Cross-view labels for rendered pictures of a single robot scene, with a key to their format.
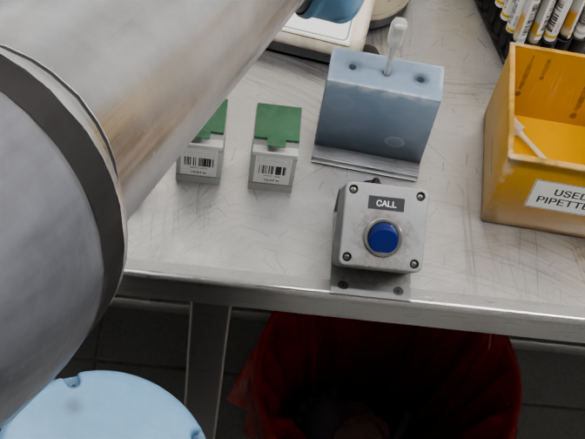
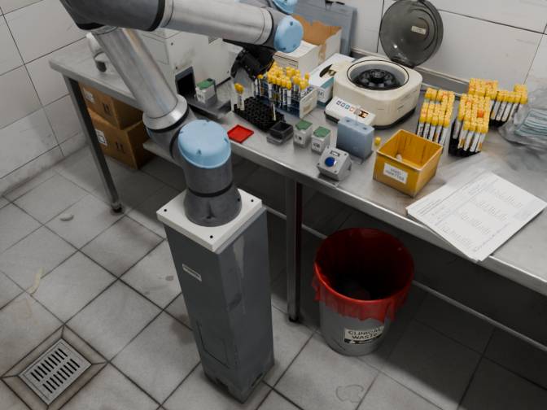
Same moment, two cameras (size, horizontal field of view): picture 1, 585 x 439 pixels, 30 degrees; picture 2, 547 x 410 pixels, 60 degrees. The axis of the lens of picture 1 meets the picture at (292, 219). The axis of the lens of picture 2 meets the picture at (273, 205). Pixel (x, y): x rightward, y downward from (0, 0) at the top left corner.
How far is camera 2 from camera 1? 0.75 m
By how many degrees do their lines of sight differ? 30
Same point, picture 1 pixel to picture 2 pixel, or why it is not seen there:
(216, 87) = (212, 18)
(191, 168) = (296, 140)
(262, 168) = (313, 143)
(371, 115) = (349, 137)
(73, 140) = not seen: outside the picture
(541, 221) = (388, 182)
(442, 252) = (354, 181)
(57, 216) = not seen: outside the picture
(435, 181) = (365, 166)
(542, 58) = (409, 136)
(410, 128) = (359, 144)
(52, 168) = not seen: outside the picture
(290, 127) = (324, 133)
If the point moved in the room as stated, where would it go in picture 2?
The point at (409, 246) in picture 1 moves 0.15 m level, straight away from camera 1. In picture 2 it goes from (336, 166) to (375, 146)
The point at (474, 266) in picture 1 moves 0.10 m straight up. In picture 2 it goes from (361, 187) to (365, 159)
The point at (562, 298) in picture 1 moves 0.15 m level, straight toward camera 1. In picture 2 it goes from (382, 202) to (333, 219)
